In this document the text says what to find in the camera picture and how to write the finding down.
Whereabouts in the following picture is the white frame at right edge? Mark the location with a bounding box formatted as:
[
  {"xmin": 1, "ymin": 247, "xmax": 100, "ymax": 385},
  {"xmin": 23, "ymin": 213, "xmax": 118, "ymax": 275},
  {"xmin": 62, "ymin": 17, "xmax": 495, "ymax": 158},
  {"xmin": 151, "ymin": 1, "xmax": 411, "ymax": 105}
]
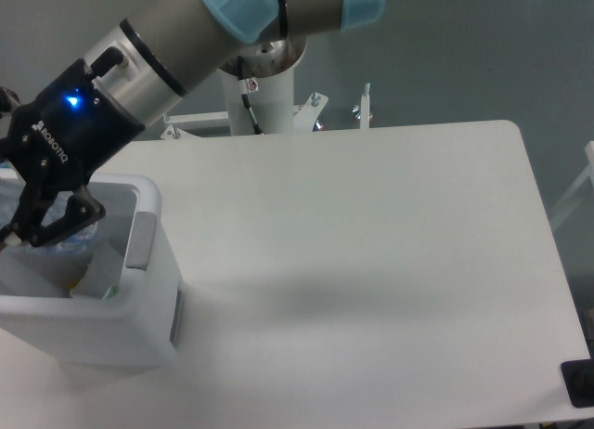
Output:
[{"xmin": 549, "ymin": 141, "xmax": 593, "ymax": 233}]

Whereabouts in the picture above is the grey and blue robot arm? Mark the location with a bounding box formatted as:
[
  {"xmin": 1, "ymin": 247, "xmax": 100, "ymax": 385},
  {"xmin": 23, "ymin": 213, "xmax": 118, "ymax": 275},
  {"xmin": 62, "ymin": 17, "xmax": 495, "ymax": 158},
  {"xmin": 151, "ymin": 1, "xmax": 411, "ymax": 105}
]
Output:
[{"xmin": 1, "ymin": 0, "xmax": 386, "ymax": 247}]

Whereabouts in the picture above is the white plastic trash can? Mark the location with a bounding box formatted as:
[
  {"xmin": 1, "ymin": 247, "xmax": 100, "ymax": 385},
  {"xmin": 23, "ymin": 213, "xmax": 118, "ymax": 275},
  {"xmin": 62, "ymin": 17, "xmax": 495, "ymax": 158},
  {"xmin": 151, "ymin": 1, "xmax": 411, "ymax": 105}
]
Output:
[{"xmin": 1, "ymin": 174, "xmax": 183, "ymax": 367}]

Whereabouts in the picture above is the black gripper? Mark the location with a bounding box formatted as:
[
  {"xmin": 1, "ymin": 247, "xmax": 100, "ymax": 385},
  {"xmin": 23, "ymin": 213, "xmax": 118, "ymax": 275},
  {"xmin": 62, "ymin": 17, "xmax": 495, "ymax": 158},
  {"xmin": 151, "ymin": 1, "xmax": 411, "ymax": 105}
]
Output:
[{"xmin": 1, "ymin": 58, "xmax": 145, "ymax": 248}]

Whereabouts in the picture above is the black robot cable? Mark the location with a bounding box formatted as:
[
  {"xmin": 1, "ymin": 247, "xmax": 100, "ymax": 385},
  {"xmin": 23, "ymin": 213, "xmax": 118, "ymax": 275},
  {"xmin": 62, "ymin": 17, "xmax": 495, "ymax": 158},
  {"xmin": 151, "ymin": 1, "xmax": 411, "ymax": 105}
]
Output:
[{"xmin": 235, "ymin": 55, "xmax": 265, "ymax": 137}]

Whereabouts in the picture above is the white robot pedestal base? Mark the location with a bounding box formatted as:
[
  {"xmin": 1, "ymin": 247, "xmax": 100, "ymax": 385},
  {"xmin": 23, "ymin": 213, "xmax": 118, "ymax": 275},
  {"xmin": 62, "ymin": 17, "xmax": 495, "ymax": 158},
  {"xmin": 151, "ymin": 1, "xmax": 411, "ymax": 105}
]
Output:
[{"xmin": 159, "ymin": 33, "xmax": 372, "ymax": 141}]

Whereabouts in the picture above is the black device at table edge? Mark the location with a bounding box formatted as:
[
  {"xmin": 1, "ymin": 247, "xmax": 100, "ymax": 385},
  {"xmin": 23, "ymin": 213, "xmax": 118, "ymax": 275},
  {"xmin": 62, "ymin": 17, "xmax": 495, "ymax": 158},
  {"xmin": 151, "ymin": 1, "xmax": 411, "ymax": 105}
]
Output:
[{"xmin": 561, "ymin": 358, "xmax": 593, "ymax": 409}]

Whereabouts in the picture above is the clear plastic water bottle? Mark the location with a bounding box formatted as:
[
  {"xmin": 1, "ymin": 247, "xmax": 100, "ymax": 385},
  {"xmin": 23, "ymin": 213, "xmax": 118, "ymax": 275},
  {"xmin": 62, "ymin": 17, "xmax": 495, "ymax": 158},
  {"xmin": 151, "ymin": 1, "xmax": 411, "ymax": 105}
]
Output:
[{"xmin": 1, "ymin": 178, "xmax": 106, "ymax": 250}]

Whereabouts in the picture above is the white paper wrapper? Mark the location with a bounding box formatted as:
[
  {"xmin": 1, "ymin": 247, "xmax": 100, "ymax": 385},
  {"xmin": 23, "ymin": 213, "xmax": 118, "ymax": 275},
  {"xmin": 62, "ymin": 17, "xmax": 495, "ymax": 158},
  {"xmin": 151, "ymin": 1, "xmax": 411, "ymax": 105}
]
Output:
[{"xmin": 70, "ymin": 240, "xmax": 123, "ymax": 300}]

